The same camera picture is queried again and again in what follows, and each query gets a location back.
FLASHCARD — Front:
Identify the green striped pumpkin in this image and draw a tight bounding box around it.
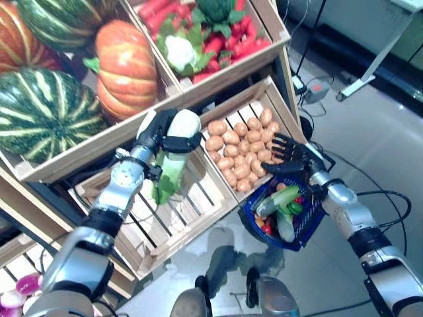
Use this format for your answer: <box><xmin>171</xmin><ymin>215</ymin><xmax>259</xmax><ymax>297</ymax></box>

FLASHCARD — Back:
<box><xmin>0</xmin><ymin>67</ymin><xmax>109</xmax><ymax>165</ymax></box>
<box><xmin>16</xmin><ymin>0</ymin><xmax>112</xmax><ymax>53</ymax></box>

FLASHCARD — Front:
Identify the black rack caster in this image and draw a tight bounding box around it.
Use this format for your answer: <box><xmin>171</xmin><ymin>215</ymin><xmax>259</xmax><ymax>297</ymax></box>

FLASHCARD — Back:
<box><xmin>299</xmin><ymin>115</ymin><xmax>314</xmax><ymax>141</ymax></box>

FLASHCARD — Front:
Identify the grey device with orange label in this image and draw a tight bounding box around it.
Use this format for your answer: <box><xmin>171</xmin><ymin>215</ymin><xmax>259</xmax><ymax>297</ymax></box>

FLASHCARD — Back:
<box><xmin>303</xmin><ymin>78</ymin><xmax>332</xmax><ymax>104</ymax></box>

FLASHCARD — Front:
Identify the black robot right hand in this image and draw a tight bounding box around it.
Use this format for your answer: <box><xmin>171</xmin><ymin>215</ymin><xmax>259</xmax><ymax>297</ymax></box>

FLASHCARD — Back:
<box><xmin>260</xmin><ymin>131</ymin><xmax>327</xmax><ymax>178</ymax></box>

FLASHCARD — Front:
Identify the large wooden pumpkin crate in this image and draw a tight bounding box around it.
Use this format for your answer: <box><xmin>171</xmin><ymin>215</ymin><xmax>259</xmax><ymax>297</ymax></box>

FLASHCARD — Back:
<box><xmin>0</xmin><ymin>0</ymin><xmax>186</xmax><ymax>185</ymax></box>

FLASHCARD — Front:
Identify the red carrot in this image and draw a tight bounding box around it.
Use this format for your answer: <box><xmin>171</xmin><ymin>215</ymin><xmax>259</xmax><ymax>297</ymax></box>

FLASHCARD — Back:
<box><xmin>147</xmin><ymin>8</ymin><xmax>189</xmax><ymax>32</ymax></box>
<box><xmin>203</xmin><ymin>35</ymin><xmax>229</xmax><ymax>55</ymax></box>
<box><xmin>233</xmin><ymin>15</ymin><xmax>260</xmax><ymax>37</ymax></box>
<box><xmin>138</xmin><ymin>0</ymin><xmax>173</xmax><ymax>17</ymax></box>
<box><xmin>191</xmin><ymin>71</ymin><xmax>219</xmax><ymax>85</ymax></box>
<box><xmin>233</xmin><ymin>38</ymin><xmax>272</xmax><ymax>59</ymax></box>

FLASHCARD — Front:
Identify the small orange pumpkin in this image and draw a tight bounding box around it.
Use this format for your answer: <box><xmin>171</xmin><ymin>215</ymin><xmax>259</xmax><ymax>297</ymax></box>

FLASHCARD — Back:
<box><xmin>83</xmin><ymin>18</ymin><xmax>159</xmax><ymax>122</ymax></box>

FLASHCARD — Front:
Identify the blue plastic shopping basket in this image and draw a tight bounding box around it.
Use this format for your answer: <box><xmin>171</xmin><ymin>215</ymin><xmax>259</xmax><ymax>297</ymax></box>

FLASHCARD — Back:
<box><xmin>237</xmin><ymin>174</ymin><xmax>328</xmax><ymax>253</ymax></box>

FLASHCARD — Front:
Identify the power adapter brick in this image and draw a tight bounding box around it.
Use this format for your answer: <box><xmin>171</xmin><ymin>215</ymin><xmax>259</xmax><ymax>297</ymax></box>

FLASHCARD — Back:
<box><xmin>290</xmin><ymin>75</ymin><xmax>308</xmax><ymax>95</ymax></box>

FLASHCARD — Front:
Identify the pale wooden potato crate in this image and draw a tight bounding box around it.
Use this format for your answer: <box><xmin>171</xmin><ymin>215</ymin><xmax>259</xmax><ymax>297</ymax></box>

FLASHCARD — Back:
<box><xmin>198</xmin><ymin>75</ymin><xmax>307</xmax><ymax>205</ymax></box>

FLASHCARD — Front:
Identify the white cauliflower with leaves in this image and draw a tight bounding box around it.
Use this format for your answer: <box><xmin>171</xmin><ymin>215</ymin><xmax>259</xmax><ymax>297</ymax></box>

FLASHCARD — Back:
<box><xmin>155</xmin><ymin>24</ymin><xmax>216</xmax><ymax>79</ymax></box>

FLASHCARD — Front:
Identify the large orange pumpkin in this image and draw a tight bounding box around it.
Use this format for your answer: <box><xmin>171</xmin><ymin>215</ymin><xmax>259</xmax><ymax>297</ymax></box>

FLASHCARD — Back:
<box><xmin>0</xmin><ymin>0</ymin><xmax>64</xmax><ymax>74</ymax></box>

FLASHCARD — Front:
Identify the purple white turnip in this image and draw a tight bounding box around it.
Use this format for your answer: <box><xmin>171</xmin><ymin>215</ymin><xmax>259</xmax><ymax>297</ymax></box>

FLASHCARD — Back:
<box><xmin>21</xmin><ymin>296</ymin><xmax>44</xmax><ymax>315</ymax></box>
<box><xmin>15</xmin><ymin>273</ymin><xmax>42</xmax><ymax>295</ymax></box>
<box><xmin>0</xmin><ymin>289</ymin><xmax>28</xmax><ymax>310</ymax></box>

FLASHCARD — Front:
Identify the robot leg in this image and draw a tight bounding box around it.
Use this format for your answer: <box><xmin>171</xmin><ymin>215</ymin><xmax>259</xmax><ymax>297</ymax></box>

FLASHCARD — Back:
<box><xmin>173</xmin><ymin>275</ymin><xmax>214</xmax><ymax>317</ymax></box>
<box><xmin>246</xmin><ymin>267</ymin><xmax>300</xmax><ymax>317</ymax></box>

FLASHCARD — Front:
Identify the robot right leg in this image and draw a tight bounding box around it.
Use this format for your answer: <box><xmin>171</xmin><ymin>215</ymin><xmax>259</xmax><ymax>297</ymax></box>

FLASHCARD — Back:
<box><xmin>246</xmin><ymin>267</ymin><xmax>300</xmax><ymax>317</ymax></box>

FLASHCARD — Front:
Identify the napa cabbage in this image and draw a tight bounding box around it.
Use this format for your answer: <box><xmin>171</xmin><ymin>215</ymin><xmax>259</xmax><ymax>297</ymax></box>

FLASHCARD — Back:
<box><xmin>256</xmin><ymin>185</ymin><xmax>301</xmax><ymax>215</ymax></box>
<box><xmin>151</xmin><ymin>110</ymin><xmax>203</xmax><ymax>206</ymax></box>
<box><xmin>276</xmin><ymin>207</ymin><xmax>297</xmax><ymax>242</ymax></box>

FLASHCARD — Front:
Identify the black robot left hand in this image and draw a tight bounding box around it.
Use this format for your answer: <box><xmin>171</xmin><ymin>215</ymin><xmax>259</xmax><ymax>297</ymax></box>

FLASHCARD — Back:
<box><xmin>137</xmin><ymin>108</ymin><xmax>203</xmax><ymax>156</ymax></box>

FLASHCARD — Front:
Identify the white metal table leg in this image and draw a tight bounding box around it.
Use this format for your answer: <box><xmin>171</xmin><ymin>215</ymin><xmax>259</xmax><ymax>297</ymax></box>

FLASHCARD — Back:
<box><xmin>336</xmin><ymin>6</ymin><xmax>423</xmax><ymax>102</ymax></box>

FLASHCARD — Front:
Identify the green broccoli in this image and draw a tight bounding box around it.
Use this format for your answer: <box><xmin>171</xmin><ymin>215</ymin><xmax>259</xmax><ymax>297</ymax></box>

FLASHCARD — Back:
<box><xmin>193</xmin><ymin>0</ymin><xmax>248</xmax><ymax>38</ymax></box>

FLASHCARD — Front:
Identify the wooden carrot crate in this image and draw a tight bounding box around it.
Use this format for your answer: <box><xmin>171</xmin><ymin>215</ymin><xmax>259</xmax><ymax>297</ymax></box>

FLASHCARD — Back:
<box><xmin>124</xmin><ymin>0</ymin><xmax>291</xmax><ymax>107</ymax></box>

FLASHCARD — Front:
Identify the pale slatted wooden crate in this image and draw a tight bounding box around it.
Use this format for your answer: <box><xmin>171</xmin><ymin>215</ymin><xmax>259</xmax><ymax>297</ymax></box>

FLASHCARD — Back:
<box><xmin>67</xmin><ymin>145</ymin><xmax>239</xmax><ymax>281</ymax></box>

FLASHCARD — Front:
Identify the wooden shelf rack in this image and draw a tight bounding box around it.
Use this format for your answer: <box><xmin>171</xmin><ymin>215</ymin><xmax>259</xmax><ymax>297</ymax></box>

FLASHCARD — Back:
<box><xmin>0</xmin><ymin>0</ymin><xmax>315</xmax><ymax>298</ymax></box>

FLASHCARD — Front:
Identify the robot left leg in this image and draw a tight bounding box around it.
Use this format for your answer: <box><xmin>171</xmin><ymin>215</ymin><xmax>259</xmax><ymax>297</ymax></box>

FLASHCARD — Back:
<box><xmin>173</xmin><ymin>275</ymin><xmax>214</xmax><ymax>317</ymax></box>

